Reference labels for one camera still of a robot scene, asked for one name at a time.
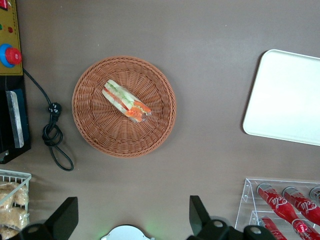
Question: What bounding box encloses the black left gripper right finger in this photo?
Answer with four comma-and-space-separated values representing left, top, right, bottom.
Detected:
186, 195, 272, 240

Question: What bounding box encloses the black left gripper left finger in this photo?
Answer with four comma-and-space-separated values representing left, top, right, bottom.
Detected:
14, 196, 79, 240

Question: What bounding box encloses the round brown wicker basket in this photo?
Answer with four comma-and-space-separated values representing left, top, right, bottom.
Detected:
71, 55, 177, 159

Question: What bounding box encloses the plastic-wrapped vegetable sandwich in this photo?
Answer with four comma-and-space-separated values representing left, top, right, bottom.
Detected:
101, 79, 153, 124

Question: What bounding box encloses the white rectangular plastic tray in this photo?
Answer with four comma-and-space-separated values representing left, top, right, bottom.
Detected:
242, 49, 320, 147

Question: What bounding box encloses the wrapped brown bread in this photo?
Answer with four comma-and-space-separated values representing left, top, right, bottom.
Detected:
0, 182, 21, 209
0, 226, 20, 240
0, 206, 31, 230
13, 184, 30, 207

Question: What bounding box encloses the clear acrylic bottle rack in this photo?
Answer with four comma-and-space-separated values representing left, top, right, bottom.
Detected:
234, 177, 320, 240

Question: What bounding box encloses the black box appliance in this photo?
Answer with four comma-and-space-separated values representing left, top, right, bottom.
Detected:
0, 74, 32, 165

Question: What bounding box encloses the grey metal bar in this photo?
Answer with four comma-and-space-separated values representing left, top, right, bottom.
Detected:
5, 90, 25, 149

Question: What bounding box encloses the red emergency stop button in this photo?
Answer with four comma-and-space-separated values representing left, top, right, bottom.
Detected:
0, 43, 23, 69

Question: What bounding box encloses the yellow control panel box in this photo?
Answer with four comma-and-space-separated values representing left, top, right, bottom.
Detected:
0, 0, 24, 76

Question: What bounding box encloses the white wire basket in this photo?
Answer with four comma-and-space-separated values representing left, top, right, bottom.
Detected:
0, 168, 33, 233

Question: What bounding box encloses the black power cable with plug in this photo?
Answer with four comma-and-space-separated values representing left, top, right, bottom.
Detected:
22, 68, 75, 172

